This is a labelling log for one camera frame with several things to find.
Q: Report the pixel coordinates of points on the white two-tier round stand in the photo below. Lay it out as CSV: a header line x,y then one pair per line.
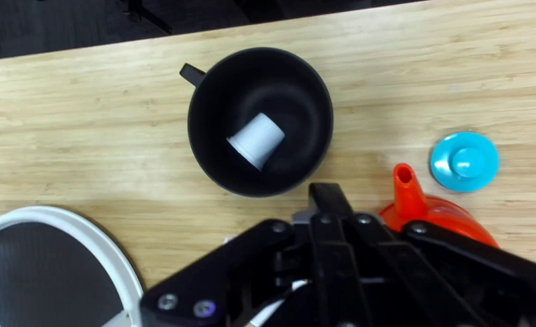
x,y
68,228

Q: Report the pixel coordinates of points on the red toy teapot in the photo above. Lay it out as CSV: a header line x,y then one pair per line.
x,y
418,202

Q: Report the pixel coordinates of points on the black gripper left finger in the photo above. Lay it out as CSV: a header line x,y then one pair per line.
x,y
249,279

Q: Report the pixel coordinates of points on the teal round lid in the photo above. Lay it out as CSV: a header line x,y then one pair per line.
x,y
464,161

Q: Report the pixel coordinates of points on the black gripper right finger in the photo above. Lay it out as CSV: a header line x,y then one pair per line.
x,y
460,284

